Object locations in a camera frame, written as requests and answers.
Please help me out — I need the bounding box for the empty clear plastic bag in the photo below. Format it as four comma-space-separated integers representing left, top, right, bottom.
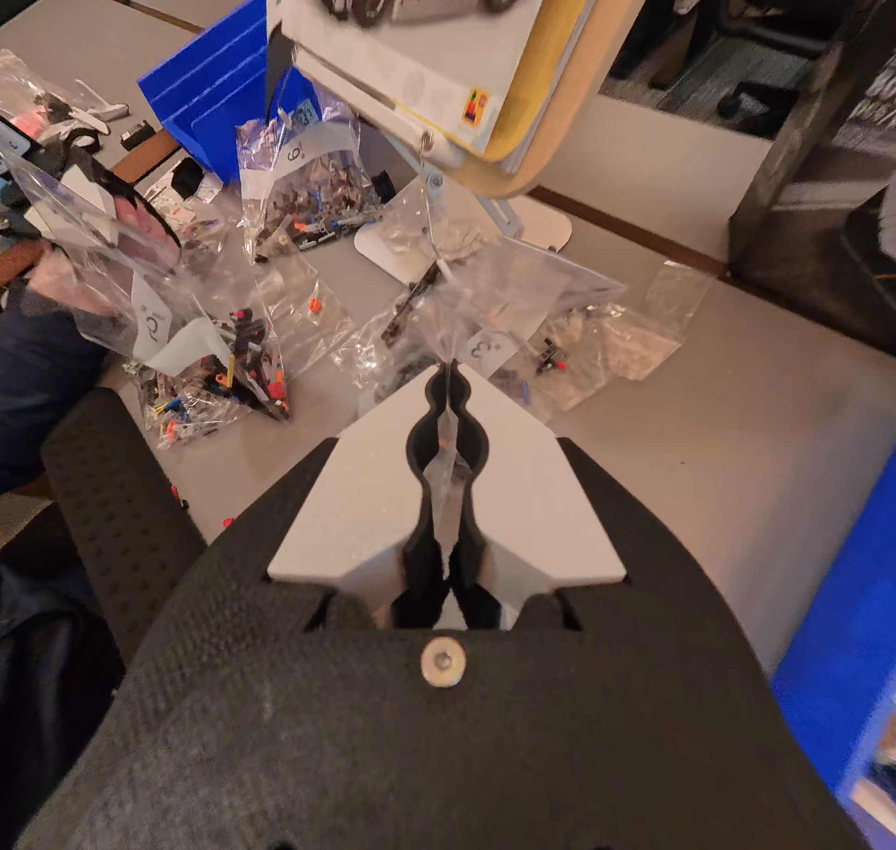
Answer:
381, 185, 484, 270

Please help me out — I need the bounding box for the white lego piece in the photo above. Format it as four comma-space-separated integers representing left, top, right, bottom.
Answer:
73, 80, 130, 123

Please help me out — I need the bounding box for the black perforated table edge pad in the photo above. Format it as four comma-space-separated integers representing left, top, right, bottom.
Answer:
42, 388, 211, 662

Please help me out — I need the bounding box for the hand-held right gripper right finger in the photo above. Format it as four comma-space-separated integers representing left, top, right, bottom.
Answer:
448, 362, 626, 630

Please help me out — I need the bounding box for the lego instruction booklet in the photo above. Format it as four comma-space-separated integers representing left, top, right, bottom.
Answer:
266, 0, 610, 165

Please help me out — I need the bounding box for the black paper flap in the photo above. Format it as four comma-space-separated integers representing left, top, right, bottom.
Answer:
265, 24, 298, 126

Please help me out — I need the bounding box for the person's left hand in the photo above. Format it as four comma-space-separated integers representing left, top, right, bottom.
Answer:
21, 199, 179, 319

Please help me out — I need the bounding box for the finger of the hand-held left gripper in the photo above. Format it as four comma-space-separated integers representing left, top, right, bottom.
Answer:
24, 164, 120, 248

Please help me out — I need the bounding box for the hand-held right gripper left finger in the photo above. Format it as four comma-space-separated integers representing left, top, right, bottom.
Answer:
266, 363, 452, 630

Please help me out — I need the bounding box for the person's left forearm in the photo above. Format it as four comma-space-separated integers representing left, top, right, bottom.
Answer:
0, 283, 123, 494

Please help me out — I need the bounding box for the blue plastic bin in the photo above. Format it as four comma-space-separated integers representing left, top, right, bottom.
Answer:
136, 0, 324, 186
770, 444, 896, 850

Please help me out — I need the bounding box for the person's navy jacket torso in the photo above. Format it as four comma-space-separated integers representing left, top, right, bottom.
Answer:
0, 556, 134, 850

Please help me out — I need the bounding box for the printed paper sheet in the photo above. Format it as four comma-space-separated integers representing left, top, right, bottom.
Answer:
143, 160, 225, 207

